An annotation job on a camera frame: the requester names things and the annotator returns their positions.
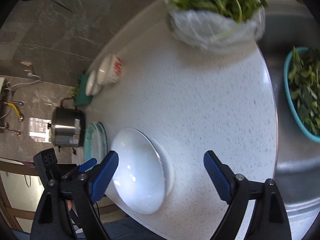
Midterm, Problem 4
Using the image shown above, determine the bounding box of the turquoise floral plate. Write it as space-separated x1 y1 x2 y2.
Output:
83 122 95 161
92 122 108 164

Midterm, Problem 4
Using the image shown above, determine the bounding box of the large white bowl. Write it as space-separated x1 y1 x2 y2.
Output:
111 128 175 215

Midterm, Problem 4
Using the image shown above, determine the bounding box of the small plain white bowl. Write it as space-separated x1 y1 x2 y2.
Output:
85 70 101 96

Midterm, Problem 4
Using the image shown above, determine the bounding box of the red floral white bowl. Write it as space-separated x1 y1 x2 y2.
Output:
97 52 123 86

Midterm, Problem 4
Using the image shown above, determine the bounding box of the person's left hand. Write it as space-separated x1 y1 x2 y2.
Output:
66 200 74 213

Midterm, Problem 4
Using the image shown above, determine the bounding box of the stainless steel rice cooker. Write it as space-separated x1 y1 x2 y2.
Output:
47 97 86 149

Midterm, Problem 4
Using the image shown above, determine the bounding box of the green basin with greens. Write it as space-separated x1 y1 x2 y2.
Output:
72 74 93 107

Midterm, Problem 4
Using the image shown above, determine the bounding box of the turquoise basin with greens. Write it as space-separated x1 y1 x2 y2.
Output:
283 47 319 143

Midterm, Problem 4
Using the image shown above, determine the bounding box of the stainless steel sink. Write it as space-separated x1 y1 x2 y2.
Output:
258 1 319 239

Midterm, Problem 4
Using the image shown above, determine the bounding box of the plastic bag of greens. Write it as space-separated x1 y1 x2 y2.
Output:
164 0 267 54

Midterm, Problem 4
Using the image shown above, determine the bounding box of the white plug and cable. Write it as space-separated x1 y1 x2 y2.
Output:
4 72 43 91

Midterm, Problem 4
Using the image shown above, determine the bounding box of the wall power socket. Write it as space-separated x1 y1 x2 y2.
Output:
20 61 34 73

